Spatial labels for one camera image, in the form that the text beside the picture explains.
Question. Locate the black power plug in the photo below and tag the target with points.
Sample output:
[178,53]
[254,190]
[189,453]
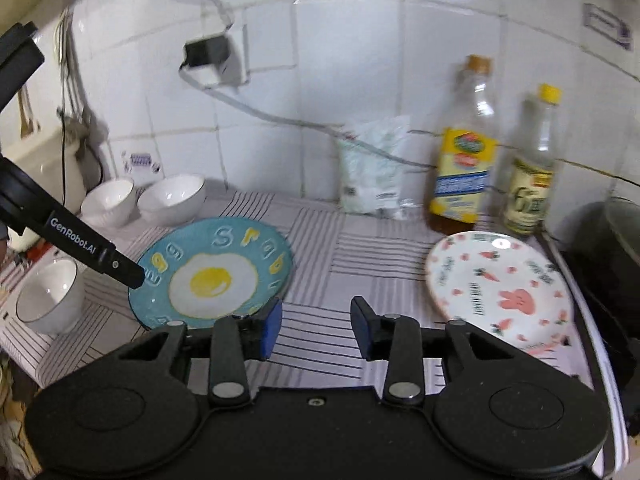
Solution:
[205,50]

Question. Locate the glass pot lid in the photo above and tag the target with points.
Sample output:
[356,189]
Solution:
[622,225]

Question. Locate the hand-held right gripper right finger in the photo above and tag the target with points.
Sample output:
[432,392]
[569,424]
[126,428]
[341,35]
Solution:
[361,327]

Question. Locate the clear bottle with yellow cap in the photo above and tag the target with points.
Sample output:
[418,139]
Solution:
[530,190]

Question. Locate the white bowl with dark rim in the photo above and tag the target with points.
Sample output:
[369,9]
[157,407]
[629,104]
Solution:
[47,300]
[107,200]
[172,200]

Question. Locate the red object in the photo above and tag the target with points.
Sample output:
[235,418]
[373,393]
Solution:
[44,251]

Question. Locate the black cooking pot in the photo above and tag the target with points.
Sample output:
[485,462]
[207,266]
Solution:
[600,280]

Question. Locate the white plastic seasoning bag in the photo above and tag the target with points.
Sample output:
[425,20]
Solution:
[370,170]

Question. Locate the cream white appliance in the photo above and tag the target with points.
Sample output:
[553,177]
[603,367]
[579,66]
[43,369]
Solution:
[40,160]

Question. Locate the striped table mat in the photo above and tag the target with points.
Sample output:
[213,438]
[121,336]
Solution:
[350,250]

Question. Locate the white bunny carrot plate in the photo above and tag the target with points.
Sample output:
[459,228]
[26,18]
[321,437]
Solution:
[500,285]

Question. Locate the oil bottle with yellow label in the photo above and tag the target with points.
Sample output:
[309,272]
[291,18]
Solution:
[460,175]

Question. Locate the hanging metal utensils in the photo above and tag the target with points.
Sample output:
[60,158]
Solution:
[62,35]

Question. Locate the small wall sticker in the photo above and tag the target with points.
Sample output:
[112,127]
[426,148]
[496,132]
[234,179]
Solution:
[141,161]

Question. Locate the white wall socket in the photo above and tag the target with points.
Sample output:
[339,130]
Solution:
[235,65]

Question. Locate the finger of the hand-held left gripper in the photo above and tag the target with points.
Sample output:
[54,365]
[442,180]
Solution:
[100,255]
[17,60]

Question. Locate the blue fried egg plate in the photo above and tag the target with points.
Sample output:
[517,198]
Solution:
[225,240]

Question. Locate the purple wall sticker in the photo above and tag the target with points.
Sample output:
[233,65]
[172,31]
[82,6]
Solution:
[606,25]

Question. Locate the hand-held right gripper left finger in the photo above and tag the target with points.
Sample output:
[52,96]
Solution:
[270,327]

